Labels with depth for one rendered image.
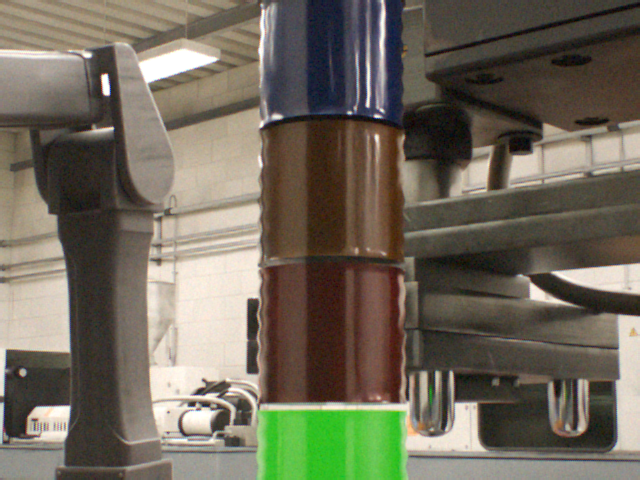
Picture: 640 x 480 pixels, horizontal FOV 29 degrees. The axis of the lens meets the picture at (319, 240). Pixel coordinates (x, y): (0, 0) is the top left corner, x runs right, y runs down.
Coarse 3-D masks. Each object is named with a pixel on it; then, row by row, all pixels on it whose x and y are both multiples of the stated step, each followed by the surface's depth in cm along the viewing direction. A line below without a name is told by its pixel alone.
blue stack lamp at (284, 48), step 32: (288, 0) 31; (320, 0) 30; (352, 0) 30; (384, 0) 31; (288, 32) 31; (320, 32) 30; (352, 32) 30; (384, 32) 31; (288, 64) 31; (320, 64) 30; (352, 64) 30; (384, 64) 31; (288, 96) 30; (320, 96) 30; (352, 96) 30; (384, 96) 30
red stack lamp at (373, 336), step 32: (288, 288) 30; (320, 288) 29; (352, 288) 29; (384, 288) 30; (288, 320) 30; (320, 320) 29; (352, 320) 29; (384, 320) 30; (288, 352) 29; (320, 352) 29; (352, 352) 29; (384, 352) 29; (288, 384) 29; (320, 384) 29; (352, 384) 29; (384, 384) 29
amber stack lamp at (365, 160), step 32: (288, 128) 30; (320, 128) 30; (352, 128) 30; (384, 128) 30; (288, 160) 30; (320, 160) 30; (352, 160) 30; (384, 160) 30; (288, 192) 30; (320, 192) 30; (352, 192) 30; (384, 192) 30; (288, 224) 30; (320, 224) 30; (352, 224) 30; (384, 224) 30; (288, 256) 30; (320, 256) 30; (352, 256) 30; (384, 256) 30
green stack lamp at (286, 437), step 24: (264, 432) 30; (288, 432) 29; (312, 432) 29; (336, 432) 29; (360, 432) 29; (384, 432) 29; (264, 456) 30; (288, 456) 29; (312, 456) 29; (336, 456) 29; (360, 456) 29; (384, 456) 29
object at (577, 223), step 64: (448, 192) 59; (512, 192) 53; (576, 192) 51; (448, 256) 55; (512, 256) 55; (576, 256) 55; (256, 320) 57; (448, 320) 52; (512, 320) 56; (576, 320) 61; (448, 384) 53; (512, 384) 59; (576, 384) 62
